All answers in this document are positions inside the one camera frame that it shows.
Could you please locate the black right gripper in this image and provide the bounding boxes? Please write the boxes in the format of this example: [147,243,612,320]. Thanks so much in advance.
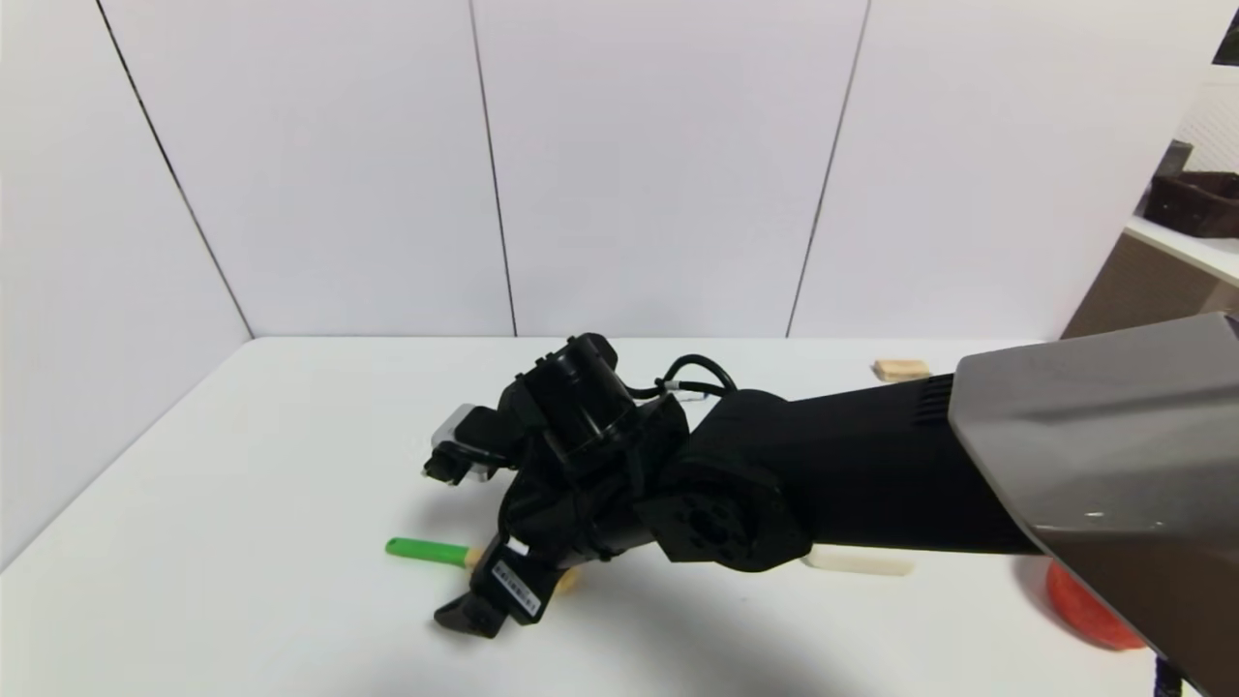
[433,486,610,640]

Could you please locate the wooden fork with green handle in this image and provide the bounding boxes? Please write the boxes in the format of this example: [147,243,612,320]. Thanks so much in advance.
[385,537,584,593]

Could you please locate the white rectangular soap block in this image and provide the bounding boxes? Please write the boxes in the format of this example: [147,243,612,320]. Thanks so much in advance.
[801,544,916,578]

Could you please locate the red apple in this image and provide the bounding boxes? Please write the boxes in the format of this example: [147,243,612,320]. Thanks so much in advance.
[1045,560,1148,652]

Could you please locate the brown perforated panel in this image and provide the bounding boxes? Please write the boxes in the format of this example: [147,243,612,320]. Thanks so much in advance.
[1062,232,1239,340]

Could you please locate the dark brown basket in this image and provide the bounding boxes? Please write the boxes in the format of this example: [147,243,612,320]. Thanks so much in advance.
[1145,172,1239,238]

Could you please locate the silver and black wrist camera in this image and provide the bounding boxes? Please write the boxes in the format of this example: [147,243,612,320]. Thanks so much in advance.
[424,404,516,485]

